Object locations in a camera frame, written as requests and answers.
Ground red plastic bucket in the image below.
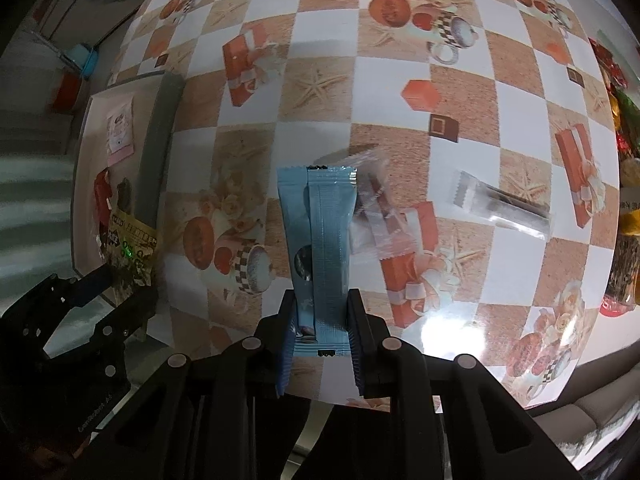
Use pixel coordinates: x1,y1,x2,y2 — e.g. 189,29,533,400
49,72,82,114

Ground dark stick clear wrapper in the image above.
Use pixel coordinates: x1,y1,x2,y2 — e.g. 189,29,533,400
452,171,552,242

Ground pink snack bar wrapper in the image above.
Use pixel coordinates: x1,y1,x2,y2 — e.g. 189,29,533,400
106,96,134,167

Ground round wooden lid container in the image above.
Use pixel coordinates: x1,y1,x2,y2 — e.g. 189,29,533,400
600,224,639,318

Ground clear wrapper dark candy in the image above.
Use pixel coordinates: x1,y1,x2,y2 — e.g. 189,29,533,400
314,144,416,260

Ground green foil snack bag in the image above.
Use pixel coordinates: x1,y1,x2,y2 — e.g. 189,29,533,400
616,89,640,139

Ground dark jerky clear vacuum pack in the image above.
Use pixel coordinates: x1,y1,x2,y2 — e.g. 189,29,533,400
117,178,132,214

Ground red snack bar wrapper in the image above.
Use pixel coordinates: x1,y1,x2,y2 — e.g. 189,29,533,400
93,168,113,255

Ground light blue snack bar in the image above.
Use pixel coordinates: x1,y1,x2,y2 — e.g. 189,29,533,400
278,166,357,358

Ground gold foil snack packet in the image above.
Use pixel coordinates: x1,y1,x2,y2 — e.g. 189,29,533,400
106,209,157,296

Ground blue plastic basin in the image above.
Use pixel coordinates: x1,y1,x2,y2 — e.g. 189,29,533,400
64,44,99,79

